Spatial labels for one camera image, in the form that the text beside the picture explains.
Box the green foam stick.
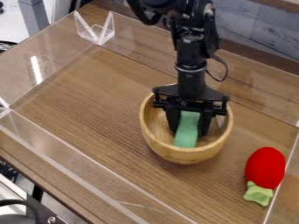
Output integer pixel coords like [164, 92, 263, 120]
[172, 111, 201, 148]

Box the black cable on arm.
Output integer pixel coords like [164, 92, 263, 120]
[204, 54, 229, 83]

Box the clear acrylic corner bracket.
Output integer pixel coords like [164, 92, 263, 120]
[73, 10, 116, 46]

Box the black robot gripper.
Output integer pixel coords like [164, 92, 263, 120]
[152, 66, 229, 137]

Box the black table leg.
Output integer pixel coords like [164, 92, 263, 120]
[32, 185, 42, 202]

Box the grey pillar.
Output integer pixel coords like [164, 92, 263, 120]
[17, 0, 49, 36]

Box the brown wooden bowl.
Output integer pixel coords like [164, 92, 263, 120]
[138, 94, 233, 165]

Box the black device with cable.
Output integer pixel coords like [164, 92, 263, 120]
[0, 199, 69, 224]

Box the red plush strawberry toy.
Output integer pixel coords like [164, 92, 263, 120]
[243, 147, 285, 207]

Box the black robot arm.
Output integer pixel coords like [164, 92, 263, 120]
[126, 0, 229, 137]

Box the clear acrylic enclosure wall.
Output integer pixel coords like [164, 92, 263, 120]
[0, 17, 299, 224]

